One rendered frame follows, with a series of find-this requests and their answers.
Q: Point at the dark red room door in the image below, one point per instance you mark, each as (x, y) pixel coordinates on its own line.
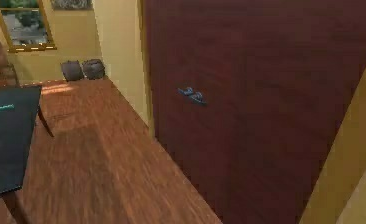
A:
(257, 100)

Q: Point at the black table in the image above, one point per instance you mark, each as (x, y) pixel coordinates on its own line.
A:
(11, 133)

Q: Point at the framed wall picture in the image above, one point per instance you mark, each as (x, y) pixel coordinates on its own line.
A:
(72, 3)

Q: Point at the gold framed window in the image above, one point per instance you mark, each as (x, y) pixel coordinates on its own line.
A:
(24, 25)

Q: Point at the dark wooden barrel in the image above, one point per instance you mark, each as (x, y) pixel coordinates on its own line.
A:
(72, 70)
(94, 69)

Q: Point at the teal flat object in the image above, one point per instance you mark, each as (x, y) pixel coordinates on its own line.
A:
(2, 107)

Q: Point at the brown wooden chair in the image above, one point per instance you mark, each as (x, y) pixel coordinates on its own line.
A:
(1, 65)

